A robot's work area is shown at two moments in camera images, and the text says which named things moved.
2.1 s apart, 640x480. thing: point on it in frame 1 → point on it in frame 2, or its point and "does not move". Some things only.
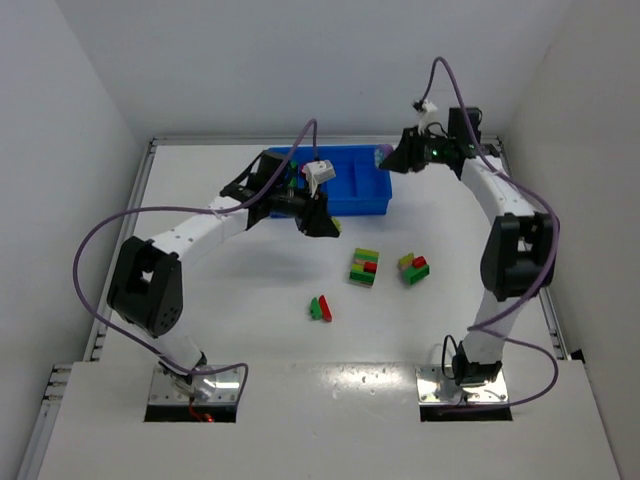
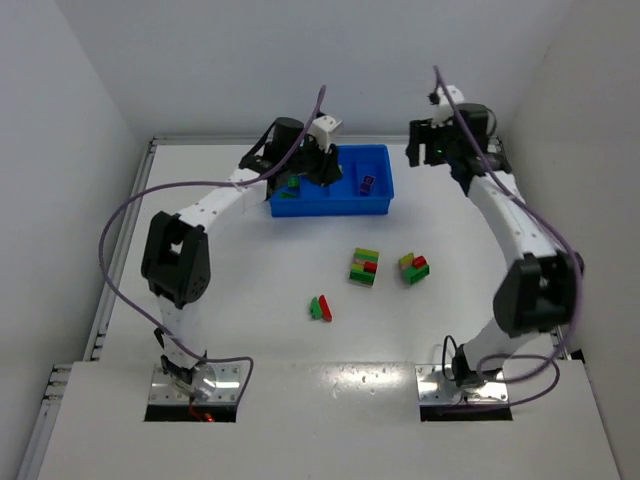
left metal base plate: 226,388 does not move
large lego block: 364,267 does not move
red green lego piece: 319,309 does not move
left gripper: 310,211 → 320,167
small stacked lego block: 414,268 does not move
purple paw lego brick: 381,151 → 366,185
